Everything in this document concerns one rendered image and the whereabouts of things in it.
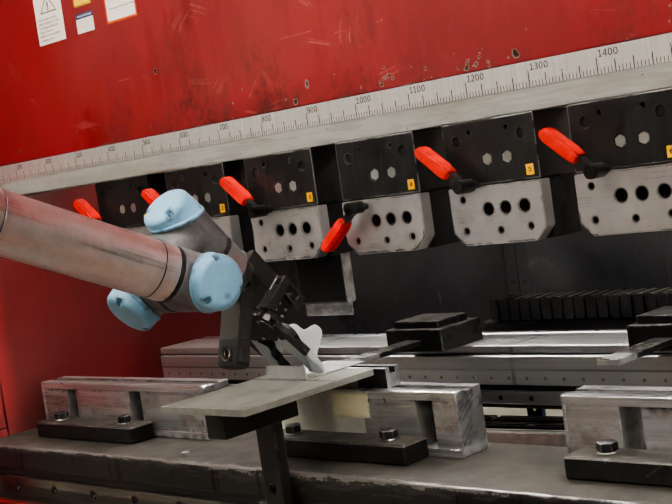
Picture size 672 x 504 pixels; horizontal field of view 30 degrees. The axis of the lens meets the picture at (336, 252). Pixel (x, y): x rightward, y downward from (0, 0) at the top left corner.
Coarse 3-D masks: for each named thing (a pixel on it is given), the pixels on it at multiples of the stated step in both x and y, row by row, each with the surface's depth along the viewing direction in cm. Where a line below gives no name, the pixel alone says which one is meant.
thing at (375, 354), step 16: (400, 320) 212; (416, 320) 209; (432, 320) 206; (448, 320) 207; (464, 320) 209; (400, 336) 209; (416, 336) 207; (432, 336) 204; (448, 336) 204; (464, 336) 207; (480, 336) 211; (368, 352) 201; (384, 352) 199
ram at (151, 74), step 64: (0, 0) 237; (64, 0) 223; (192, 0) 200; (256, 0) 190; (320, 0) 181; (384, 0) 172; (448, 0) 165; (512, 0) 158; (576, 0) 152; (640, 0) 146; (0, 64) 240; (64, 64) 226; (128, 64) 213; (192, 64) 202; (256, 64) 192; (320, 64) 182; (384, 64) 174; (448, 64) 167; (0, 128) 243; (64, 128) 229; (128, 128) 216; (320, 128) 184; (384, 128) 176
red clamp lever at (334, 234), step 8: (344, 208) 177; (352, 208) 176; (360, 208) 178; (344, 216) 179; (352, 216) 179; (336, 224) 179; (344, 224) 179; (328, 232) 181; (336, 232) 180; (344, 232) 180; (328, 240) 181; (336, 240) 181; (328, 248) 182
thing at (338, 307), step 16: (336, 256) 190; (304, 272) 195; (320, 272) 193; (336, 272) 191; (304, 288) 196; (320, 288) 194; (336, 288) 191; (352, 288) 191; (320, 304) 195; (336, 304) 193; (352, 304) 191
